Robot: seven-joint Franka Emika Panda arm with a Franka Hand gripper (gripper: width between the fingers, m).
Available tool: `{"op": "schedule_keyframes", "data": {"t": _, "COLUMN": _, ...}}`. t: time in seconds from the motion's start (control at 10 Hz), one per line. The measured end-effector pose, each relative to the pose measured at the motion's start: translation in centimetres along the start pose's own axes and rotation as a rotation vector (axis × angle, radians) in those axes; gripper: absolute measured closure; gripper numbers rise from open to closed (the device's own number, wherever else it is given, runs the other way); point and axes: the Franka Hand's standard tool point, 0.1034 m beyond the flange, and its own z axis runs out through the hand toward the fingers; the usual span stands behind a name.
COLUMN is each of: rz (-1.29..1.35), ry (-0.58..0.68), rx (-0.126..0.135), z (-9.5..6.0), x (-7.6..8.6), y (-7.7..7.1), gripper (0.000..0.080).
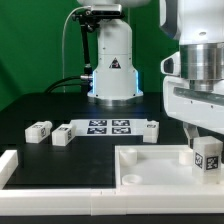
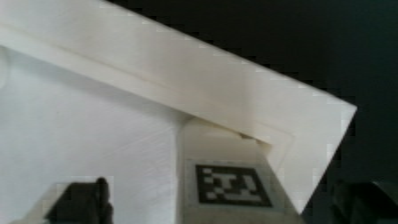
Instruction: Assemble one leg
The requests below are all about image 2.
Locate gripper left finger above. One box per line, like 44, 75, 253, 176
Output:
44, 177, 113, 224

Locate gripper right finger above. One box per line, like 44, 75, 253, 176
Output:
330, 181, 398, 224

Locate white table leg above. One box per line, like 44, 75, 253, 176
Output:
175, 118, 305, 224

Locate white square table top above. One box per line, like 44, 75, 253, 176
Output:
0, 0, 356, 224

